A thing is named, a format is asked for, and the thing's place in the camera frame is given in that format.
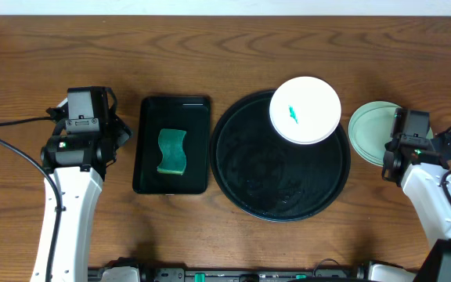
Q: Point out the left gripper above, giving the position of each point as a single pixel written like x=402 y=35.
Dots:
x=121 y=131

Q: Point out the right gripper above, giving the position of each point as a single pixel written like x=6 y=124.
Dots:
x=388 y=146

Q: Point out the green scrubbing sponge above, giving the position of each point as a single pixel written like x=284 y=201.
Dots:
x=173 y=161

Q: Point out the white plate top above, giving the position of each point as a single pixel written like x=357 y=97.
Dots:
x=305 y=110

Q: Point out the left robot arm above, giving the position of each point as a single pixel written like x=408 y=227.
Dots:
x=72 y=189

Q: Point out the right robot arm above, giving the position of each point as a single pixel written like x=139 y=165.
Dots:
x=424 y=176

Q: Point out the black rectangular water tray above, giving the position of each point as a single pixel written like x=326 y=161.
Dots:
x=187 y=113

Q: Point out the black round tray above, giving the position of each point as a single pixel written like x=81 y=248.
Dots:
x=269 y=177

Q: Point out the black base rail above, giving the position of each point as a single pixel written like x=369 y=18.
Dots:
x=130 y=269

